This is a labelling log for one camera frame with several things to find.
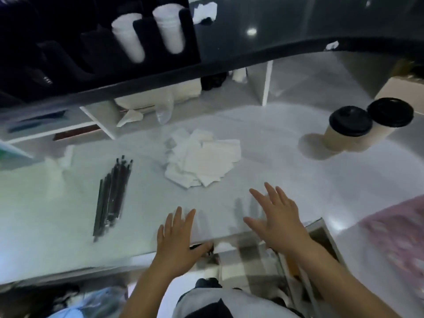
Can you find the person's right middle finger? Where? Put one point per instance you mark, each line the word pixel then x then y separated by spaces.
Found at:
pixel 271 193

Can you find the person's right hand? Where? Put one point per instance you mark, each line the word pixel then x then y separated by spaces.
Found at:
pixel 281 225

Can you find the person's right little finger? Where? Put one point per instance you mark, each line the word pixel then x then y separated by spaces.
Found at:
pixel 293 207

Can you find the brown cardboard box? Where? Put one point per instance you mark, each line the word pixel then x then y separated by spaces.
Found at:
pixel 402 91

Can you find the person's left thumb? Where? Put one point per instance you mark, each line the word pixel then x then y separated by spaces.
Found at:
pixel 203 250

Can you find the white paper cone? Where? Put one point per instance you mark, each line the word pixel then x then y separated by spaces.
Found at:
pixel 130 118

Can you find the bundle of black wrapped straws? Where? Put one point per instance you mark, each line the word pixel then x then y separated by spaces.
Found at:
pixel 112 198

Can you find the pink patterned plastic bag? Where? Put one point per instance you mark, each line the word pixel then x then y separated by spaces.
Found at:
pixel 399 238

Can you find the open drawer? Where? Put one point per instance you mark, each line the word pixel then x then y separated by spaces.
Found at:
pixel 265 264

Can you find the black cup organizer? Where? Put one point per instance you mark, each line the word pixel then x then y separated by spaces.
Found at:
pixel 82 52

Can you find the clear plastic cup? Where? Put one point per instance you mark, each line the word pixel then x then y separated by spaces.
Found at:
pixel 164 110

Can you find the white shelf board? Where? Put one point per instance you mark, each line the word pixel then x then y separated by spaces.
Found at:
pixel 56 129

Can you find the beige paper package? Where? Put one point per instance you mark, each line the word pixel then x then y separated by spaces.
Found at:
pixel 159 94

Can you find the person's left hand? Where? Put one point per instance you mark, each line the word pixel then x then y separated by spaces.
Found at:
pixel 174 250

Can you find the person's right forearm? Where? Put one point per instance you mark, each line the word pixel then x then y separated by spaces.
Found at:
pixel 344 284

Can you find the pile of white paper napkins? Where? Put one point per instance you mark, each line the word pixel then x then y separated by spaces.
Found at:
pixel 203 158

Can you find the stack of white cups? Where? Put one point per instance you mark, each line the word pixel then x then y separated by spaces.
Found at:
pixel 170 28
pixel 128 36

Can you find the crumpled white napkin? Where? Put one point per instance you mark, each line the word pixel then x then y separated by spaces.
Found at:
pixel 204 11

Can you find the small white paper scrap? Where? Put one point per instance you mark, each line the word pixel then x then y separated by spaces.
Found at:
pixel 332 45

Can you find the person's left little finger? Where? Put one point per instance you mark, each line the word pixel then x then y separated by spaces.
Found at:
pixel 160 234

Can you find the person's left forearm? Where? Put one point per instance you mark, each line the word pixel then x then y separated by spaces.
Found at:
pixel 145 291

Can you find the person's white and dark clothing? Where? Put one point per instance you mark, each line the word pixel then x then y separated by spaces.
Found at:
pixel 228 303

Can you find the person's right thumb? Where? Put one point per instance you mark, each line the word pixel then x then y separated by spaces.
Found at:
pixel 254 225

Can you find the paper coffee cup black lid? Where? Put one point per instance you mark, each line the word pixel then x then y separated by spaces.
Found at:
pixel 347 129
pixel 386 120

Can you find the person's left middle finger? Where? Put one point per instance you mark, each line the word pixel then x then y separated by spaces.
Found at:
pixel 178 220

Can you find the white shelf divider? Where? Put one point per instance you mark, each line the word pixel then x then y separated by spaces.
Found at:
pixel 266 83

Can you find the clear plastic bag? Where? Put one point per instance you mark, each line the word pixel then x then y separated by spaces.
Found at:
pixel 89 303

